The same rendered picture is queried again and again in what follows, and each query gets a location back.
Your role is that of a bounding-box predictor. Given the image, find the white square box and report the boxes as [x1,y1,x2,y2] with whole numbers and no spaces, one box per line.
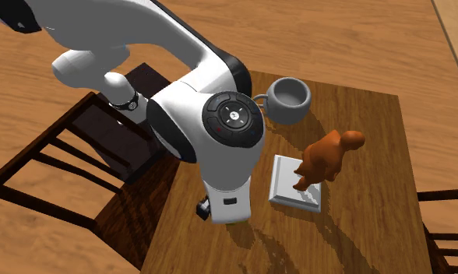
[267,153,323,214]

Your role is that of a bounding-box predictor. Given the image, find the grey cup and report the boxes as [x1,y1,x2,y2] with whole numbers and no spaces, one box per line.
[252,76,312,126]

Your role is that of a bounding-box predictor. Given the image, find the brown wooden table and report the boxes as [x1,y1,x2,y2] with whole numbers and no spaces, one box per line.
[139,69,434,274]

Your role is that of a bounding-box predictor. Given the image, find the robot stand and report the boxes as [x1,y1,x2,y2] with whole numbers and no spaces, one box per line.
[124,62,174,102]

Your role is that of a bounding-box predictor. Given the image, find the dark wooden chair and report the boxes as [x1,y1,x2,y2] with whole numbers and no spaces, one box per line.
[0,92,170,231]
[416,188,458,274]

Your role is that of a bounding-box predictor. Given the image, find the orange figure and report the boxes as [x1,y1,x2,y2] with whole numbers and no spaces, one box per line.
[292,130,367,192]

